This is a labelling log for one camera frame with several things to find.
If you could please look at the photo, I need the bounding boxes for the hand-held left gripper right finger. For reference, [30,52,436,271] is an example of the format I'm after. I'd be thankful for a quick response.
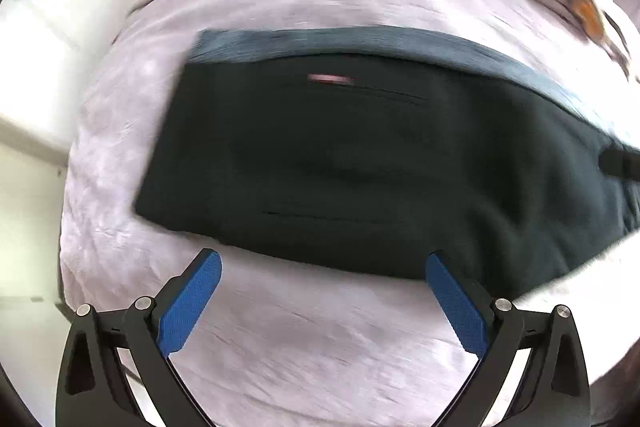
[424,250,592,427]

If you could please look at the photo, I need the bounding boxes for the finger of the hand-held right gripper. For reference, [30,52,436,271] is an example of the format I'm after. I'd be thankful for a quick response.
[598,146,640,182]

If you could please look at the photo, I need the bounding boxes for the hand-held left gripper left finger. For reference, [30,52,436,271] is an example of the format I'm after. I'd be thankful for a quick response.
[56,248,223,427]

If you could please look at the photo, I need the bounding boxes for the dark pants with grey waistband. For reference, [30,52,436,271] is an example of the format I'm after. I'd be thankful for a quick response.
[134,28,640,283]

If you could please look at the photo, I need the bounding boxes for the lavender embossed bed blanket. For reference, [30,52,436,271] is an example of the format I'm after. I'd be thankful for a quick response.
[59,0,640,427]

